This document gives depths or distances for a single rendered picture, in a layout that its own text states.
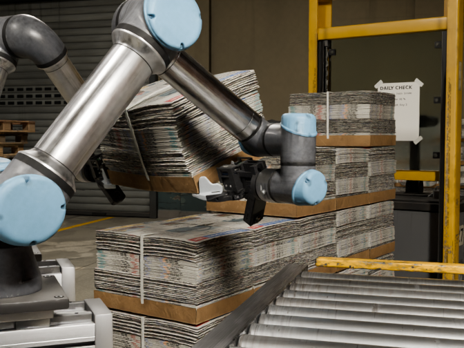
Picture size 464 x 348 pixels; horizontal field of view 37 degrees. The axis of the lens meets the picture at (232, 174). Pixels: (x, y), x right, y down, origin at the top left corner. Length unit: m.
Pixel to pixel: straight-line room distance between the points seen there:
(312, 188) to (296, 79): 7.59
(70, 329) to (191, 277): 0.60
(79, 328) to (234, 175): 0.50
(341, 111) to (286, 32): 6.24
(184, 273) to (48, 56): 0.68
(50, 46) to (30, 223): 0.87
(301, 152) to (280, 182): 0.08
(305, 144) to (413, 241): 2.13
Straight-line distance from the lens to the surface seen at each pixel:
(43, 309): 1.26
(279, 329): 1.13
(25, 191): 1.14
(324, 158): 2.47
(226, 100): 1.48
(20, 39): 1.94
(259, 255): 2.12
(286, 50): 9.06
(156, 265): 1.93
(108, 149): 1.90
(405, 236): 3.54
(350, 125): 2.87
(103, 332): 1.34
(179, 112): 1.62
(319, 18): 3.66
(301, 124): 1.44
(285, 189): 1.45
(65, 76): 1.99
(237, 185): 1.58
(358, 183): 2.74
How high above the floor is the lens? 1.10
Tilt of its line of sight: 3 degrees down
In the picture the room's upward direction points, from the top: straight up
